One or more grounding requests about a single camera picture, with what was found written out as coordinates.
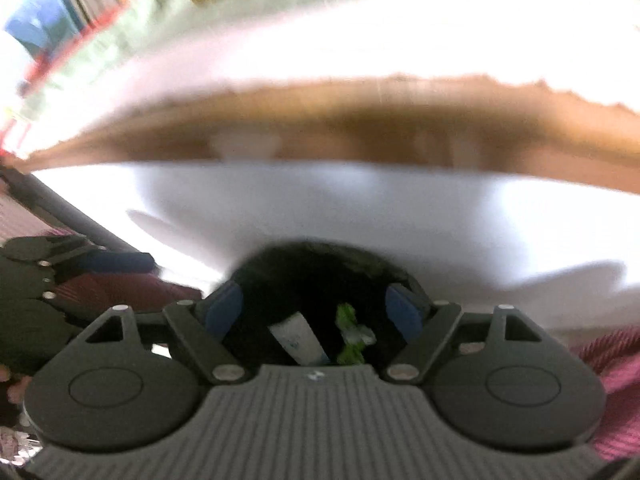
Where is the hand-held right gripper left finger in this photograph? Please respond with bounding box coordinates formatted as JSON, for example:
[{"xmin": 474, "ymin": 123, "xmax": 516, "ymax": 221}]
[{"xmin": 80, "ymin": 280, "xmax": 253, "ymax": 383}]

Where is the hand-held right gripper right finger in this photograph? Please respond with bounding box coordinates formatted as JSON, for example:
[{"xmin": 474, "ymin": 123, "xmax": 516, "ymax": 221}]
[{"xmin": 384, "ymin": 282, "xmax": 561, "ymax": 383}]

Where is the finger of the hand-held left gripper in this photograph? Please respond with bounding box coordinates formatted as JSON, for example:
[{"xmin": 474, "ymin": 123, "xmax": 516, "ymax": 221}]
[
  {"xmin": 35, "ymin": 285, "xmax": 90, "ymax": 356},
  {"xmin": 2, "ymin": 235, "xmax": 157, "ymax": 275}
]

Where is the person's left hand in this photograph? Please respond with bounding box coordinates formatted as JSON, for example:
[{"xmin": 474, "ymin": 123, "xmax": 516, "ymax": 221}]
[{"xmin": 0, "ymin": 364, "xmax": 32, "ymax": 407}]

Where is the green wrapper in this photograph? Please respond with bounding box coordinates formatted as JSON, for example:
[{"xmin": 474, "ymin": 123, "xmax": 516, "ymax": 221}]
[{"xmin": 334, "ymin": 302, "xmax": 377, "ymax": 366}]

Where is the white tube wrapper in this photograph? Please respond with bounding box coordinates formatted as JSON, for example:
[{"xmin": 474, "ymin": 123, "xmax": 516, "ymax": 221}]
[{"xmin": 267, "ymin": 311, "xmax": 331, "ymax": 366}]

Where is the red plastic tray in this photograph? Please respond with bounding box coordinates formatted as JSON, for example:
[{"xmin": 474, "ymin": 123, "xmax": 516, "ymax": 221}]
[{"xmin": 0, "ymin": 42, "xmax": 106, "ymax": 158}]

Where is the green striped blanket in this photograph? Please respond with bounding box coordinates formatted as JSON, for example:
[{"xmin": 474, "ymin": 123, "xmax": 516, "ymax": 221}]
[{"xmin": 25, "ymin": 0, "xmax": 640, "ymax": 106}]

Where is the person's maroon clothing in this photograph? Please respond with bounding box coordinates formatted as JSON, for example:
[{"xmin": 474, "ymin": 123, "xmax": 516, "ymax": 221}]
[{"xmin": 52, "ymin": 270, "xmax": 640, "ymax": 463}]

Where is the large blue book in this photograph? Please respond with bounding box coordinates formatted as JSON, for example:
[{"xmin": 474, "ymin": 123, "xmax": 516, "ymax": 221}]
[{"xmin": 5, "ymin": 0, "xmax": 83, "ymax": 58}]

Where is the green and pink blanket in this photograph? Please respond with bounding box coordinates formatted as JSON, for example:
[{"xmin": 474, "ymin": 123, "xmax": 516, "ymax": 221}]
[{"xmin": 15, "ymin": 0, "xmax": 640, "ymax": 146}]

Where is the dark metal frame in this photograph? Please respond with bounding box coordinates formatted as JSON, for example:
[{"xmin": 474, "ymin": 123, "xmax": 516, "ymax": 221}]
[{"xmin": 0, "ymin": 160, "xmax": 153, "ymax": 261}]

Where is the wooden bed frame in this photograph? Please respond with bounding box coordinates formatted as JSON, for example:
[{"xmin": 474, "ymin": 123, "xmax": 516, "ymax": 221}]
[{"xmin": 25, "ymin": 74, "xmax": 640, "ymax": 196}]

